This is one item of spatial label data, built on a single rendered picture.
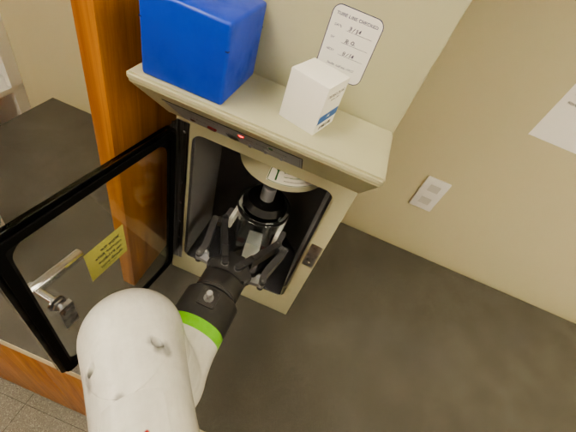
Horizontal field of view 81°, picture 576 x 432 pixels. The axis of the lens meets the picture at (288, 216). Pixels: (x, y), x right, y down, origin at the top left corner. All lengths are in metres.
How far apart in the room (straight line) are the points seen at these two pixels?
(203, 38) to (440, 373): 0.93
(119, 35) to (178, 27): 0.14
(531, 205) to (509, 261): 0.23
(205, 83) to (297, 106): 0.10
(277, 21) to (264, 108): 0.11
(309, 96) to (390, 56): 0.11
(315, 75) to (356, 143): 0.09
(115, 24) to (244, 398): 0.70
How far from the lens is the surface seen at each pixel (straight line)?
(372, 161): 0.41
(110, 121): 0.55
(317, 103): 0.39
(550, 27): 0.92
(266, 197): 0.65
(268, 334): 0.87
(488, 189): 1.09
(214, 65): 0.39
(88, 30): 0.50
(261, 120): 0.40
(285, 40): 0.47
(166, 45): 0.42
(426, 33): 0.44
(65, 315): 0.60
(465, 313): 1.20
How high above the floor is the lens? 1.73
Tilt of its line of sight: 46 degrees down
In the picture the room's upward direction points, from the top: 22 degrees clockwise
